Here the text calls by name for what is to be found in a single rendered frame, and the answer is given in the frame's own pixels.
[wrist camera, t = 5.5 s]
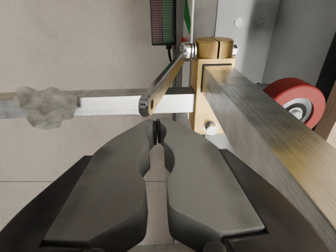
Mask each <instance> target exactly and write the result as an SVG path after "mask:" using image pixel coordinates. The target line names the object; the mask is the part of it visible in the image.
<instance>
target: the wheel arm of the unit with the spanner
mask: <svg viewBox="0 0 336 252"><path fill-rule="evenodd" d="M255 85H256V86H257V87H259V88H260V89H261V90H263V89H264V88H266V87H267V86H268V85H270V83H260V84H255ZM146 90H147V88H128V89H95V90H61V91H62V92H64V93H65V94H66V93H67V94H70V95H72V96H76V97H77V106H78V107H80V109H78V110H76V111H75V113H74V114H73V116H74V117H78V116H106V115H135V114H140V113H139V99H140V97H141V95H142V94H143V93H144V92H145V91H146ZM15 95H16V92H0V119H20V118H27V116H28V112H27V111H25V110H23V109H21V108H20V106H18V105H16V103H15V102H14V101H13V98H14V97H15ZM194 97H195V94H194V91H193V89H192V87H169V88H168V89H167V91H166V92H165V94H164V96H163V97H162V99H161V100H160V102H159V104H158V105H157V107H156V108H155V110H154V112H153V114H164V113H193V112H194Z"/></svg>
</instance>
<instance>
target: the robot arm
mask: <svg viewBox="0 0 336 252"><path fill-rule="evenodd" d="M157 137H158V144H161V145H162V146H163V147H164V166H165V168H166V169H167V170H168V171H169V172H170V175H169V176H168V178H167V180H166V198H167V218H168V229H169V233H170V235H171V236H172V237H173V238H174V239H175V240H176V241H178V242H180V243H182V244H184V245H185V246H187V247H189V248H191V249H193V250H194V251H196V252H332V250H331V249H330V247H329V246H328V245H327V243H326V242H325V240H324V239H323V238H322V236H321V235H320V234H319V232H318V231H317V230H316V229H315V227H314V226H313V225H312V224H311V223H310V221H309V220H308V219H307V218H306V217H305V216H304V215H303V214H302V212H301V211H300V210H299V209H298V208H297V207H296V206H295V205H294V204H293V203H292V202H291V201H290V200H289V199H288V198H287V197H286V196H284V195H283V194H282V193H281V192H280V191H279V190H278V189H276V188H275V187H274V186H273V185H271V184H270V183H269V182H268V181H266V180H265V179H264V178H263V177H261V176H260V175H259V174H258V173H256V172H255V171H254V170H253V169H251V168H250V167H249V166H248V165H246V164H245V163H244V162H243V161H241V160H240V159H239V158H238V157H236V156H235V155H234V154H233V153H231V152H230V151H229V150H228V149H226V148H225V149H219V148H218V147H217V146H216V145H214V144H213V143H212V142H211V141H209V140H208V139H207V138H205V137H204V136H202V135H201V134H199V133H197V132H195V131H193V130H191V129H189V128H187V127H185V126H183V125H181V124H179V123H177V122H175V121H173V120H171V119H169V118H167V117H161V118H157V119H156V120H151V119H147V120H145V121H143V122H141V123H139V124H137V125H136V126H134V127H132V128H130V129H128V130H126V131H125V132H123V133H121V134H119V135H117V136H116V137H114V138H113V139H111V140H110V141H108V142H107V143H106V144H104V145H103V146H102V147H101V148H99V149H98V150H97V151H96V152H95V153H94V154H93V155H84V156H83V157H82V158H81V159H80V160H78V161H77V162H76V163H75V164H74V165H73V166H71V167H70V168H69V169H68V170H67V171H65V172H64V173H63V174H62V175H61V176H60V177H58V178H57V179H56V180H55V181H54V182H52V183H51V184H50V185H49V186H48V187H47V188H45V189H44V190H43V191H42V192H41V193H39V194H38V195H37V196H36V197H35V198H34V199H32V200H31V201H30V202H29V203H28V204H27V205H26V206H25V207H23V208H22V209H21V210H20V211H19V212H18V213H17V214H16V215H15V216H14V217H13V218H12V219H11V220H10V221H9V222H8V223H7V225H6V226H5V227H4V228H3V229H2V230H1V231H0V252H127V251H128V250H130V249H131V248H133V247H135V246H136V245H138V244H139V243H140V242H142V241H143V239H144V238H145V236H146V233H147V221H148V203H147V191H146V182H145V180H144V179H143V178H144V176H145V174H146V173H147V172H148V171H149V170H150V168H151V165H150V150H151V149H152V148H153V147H154V145H157Z"/></svg>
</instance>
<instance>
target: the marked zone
mask: <svg viewBox="0 0 336 252"><path fill-rule="evenodd" d="M184 20H185V23H186V26H187V29H188V32H189V34H190V28H191V19H190V13H189V7H188V1H187V0H185V2H184Z"/></svg>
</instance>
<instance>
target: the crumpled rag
mask: <svg viewBox="0 0 336 252"><path fill-rule="evenodd" d="M13 101H14V102H15V103H16V105H18V106H19V107H20V108H21V109H23V110H25V111H27V112H28V116H27V117H26V121H27V123H29V124H30V125H31V126H32V127H34V128H35V129H43V130H46V131H47V130H51V129H55V128H60V127H61V122H62V121H63V120H70V119H72V118H74V114H75V111H76V110H78V109H80V107H79V106H78V105H77V97H76V96H73V95H71V94H68V93H65V92H63V91H61V90H59V88H55V87H52V86H50V88H46V89H45V90H41V91H40V90H36V89H34V88H31V87H29V86H19V87H18V86H17V88H16V95H15V97H14V98H13Z"/></svg>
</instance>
